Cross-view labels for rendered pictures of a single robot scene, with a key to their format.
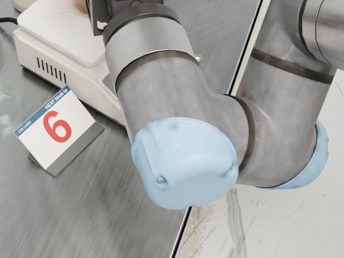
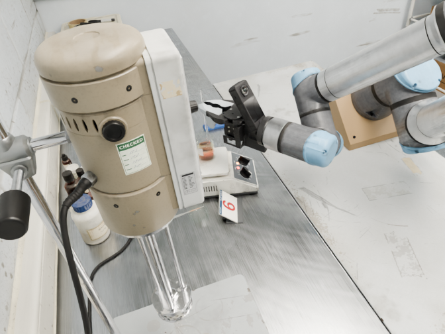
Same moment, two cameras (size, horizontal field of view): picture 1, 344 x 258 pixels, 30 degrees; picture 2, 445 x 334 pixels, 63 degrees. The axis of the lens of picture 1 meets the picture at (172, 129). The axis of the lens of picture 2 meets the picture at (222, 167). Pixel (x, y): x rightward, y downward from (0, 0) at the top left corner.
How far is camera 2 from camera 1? 0.49 m
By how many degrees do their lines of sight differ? 24
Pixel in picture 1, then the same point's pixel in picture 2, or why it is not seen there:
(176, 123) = (314, 134)
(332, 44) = (338, 87)
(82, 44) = (218, 169)
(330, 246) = (347, 182)
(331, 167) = not seen: hidden behind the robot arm
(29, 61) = not seen: hidden behind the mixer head
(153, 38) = (280, 122)
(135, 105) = (295, 140)
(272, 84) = (318, 118)
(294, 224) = (331, 184)
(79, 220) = (266, 228)
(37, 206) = (247, 234)
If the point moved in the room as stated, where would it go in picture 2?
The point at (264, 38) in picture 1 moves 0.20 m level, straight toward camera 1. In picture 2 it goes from (305, 107) to (358, 154)
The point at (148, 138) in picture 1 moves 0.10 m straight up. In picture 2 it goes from (309, 144) to (313, 102)
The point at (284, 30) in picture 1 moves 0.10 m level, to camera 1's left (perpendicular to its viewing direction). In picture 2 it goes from (311, 100) to (277, 114)
